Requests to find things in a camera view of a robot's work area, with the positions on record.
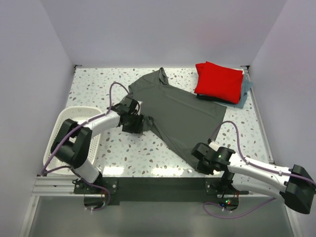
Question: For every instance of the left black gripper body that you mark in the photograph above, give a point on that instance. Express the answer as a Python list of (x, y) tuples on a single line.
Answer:
[(134, 124)]

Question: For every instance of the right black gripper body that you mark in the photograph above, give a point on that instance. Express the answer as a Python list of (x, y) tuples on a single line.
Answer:
[(203, 167)]

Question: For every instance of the grey t shirt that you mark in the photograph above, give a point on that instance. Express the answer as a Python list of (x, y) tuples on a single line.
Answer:
[(174, 115)]

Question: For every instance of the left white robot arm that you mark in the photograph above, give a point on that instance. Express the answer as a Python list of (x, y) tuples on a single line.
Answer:
[(73, 139)]

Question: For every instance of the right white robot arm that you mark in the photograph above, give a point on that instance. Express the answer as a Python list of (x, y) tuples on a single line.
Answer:
[(294, 185)]

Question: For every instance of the folded black t shirt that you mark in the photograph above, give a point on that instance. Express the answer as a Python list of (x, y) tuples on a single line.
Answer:
[(214, 99)]

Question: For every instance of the folded red t shirt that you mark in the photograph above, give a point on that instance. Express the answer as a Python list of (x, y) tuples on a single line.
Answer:
[(219, 82)]

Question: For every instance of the folded light blue t shirt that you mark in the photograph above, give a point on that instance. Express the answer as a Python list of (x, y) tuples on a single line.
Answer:
[(245, 88)]

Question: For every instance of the white plastic basket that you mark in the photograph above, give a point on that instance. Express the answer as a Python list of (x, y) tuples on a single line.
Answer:
[(77, 113)]

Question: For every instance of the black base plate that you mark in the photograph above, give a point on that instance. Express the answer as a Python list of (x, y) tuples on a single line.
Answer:
[(163, 189)]

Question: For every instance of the aluminium frame rail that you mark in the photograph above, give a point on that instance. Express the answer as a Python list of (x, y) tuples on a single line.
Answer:
[(254, 142)]

